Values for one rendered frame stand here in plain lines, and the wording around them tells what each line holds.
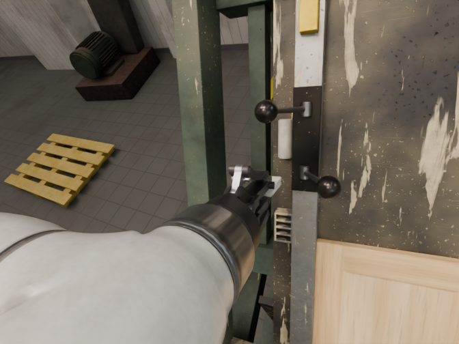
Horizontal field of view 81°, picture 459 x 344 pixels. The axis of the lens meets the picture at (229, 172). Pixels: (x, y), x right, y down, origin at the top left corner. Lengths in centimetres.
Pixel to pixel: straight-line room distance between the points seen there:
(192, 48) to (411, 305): 68
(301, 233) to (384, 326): 27
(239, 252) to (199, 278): 6
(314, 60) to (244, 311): 82
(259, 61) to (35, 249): 56
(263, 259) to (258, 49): 51
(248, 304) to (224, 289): 85
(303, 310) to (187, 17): 68
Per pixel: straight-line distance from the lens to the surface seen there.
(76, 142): 368
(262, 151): 66
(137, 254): 17
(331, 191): 44
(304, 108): 52
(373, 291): 69
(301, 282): 67
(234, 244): 22
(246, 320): 104
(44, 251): 20
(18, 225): 25
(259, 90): 65
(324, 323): 75
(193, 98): 61
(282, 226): 62
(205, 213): 23
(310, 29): 53
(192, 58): 62
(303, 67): 55
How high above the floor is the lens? 179
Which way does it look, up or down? 48 degrees down
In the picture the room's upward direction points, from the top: 24 degrees counter-clockwise
